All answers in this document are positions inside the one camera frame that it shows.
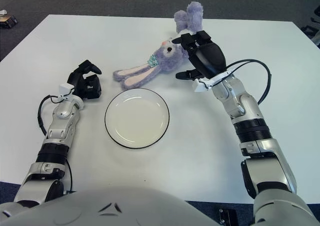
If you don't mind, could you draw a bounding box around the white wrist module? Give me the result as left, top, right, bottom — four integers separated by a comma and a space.
59, 83, 75, 97
193, 78, 213, 93

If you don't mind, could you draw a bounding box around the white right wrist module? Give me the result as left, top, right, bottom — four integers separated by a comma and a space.
193, 78, 213, 93

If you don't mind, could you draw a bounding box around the blue grey fabric item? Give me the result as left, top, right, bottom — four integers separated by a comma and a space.
311, 28, 320, 48

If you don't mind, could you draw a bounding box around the black office chair base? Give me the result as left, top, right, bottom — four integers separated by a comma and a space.
301, 6, 320, 39

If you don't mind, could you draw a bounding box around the white plate with black rim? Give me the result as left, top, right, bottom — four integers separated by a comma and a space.
104, 88, 170, 149

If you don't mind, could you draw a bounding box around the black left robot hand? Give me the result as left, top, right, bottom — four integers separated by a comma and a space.
66, 59, 103, 101

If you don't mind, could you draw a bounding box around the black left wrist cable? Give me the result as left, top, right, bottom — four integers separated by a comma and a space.
37, 94, 63, 137

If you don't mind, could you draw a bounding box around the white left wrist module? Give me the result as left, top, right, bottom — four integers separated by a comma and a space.
59, 83, 75, 97

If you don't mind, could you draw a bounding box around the brown black box on floor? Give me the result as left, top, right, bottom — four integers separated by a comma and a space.
0, 14, 19, 28

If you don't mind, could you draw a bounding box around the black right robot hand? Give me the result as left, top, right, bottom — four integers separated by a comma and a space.
172, 30, 228, 81

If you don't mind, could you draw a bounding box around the purple plush bunny doll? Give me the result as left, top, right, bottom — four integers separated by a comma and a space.
112, 1, 204, 91

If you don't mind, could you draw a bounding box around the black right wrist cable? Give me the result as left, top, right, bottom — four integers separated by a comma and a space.
224, 58, 272, 104

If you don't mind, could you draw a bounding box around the grey robot torso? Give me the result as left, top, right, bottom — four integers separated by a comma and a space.
0, 186, 221, 226

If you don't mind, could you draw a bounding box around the black bracket device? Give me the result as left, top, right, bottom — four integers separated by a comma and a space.
216, 207, 238, 224

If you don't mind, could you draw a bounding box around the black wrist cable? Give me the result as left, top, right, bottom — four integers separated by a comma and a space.
224, 58, 272, 104
37, 94, 63, 137

